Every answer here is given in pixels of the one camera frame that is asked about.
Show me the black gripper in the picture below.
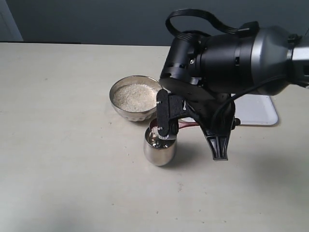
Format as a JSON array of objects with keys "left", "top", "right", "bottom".
[{"left": 160, "top": 77, "right": 240, "bottom": 160}]

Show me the steel cup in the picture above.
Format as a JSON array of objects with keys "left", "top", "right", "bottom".
[{"left": 143, "top": 127, "right": 177, "bottom": 166}]

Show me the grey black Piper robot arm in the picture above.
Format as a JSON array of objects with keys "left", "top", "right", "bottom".
[{"left": 157, "top": 22, "right": 309, "bottom": 160}]

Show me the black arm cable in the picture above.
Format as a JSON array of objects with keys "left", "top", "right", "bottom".
[{"left": 165, "top": 9, "right": 285, "bottom": 126}]

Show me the white cooked rice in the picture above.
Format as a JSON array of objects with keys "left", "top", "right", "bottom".
[{"left": 112, "top": 84, "right": 157, "bottom": 113}]

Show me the dark red wooden spoon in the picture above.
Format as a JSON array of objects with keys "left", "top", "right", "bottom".
[{"left": 149, "top": 118, "right": 198, "bottom": 137}]

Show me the hammered metal rice bowl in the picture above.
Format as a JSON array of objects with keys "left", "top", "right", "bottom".
[{"left": 109, "top": 75, "right": 162, "bottom": 122}]

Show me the white rectangular plastic tray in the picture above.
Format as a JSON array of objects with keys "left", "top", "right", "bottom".
[{"left": 180, "top": 94, "right": 279, "bottom": 126}]

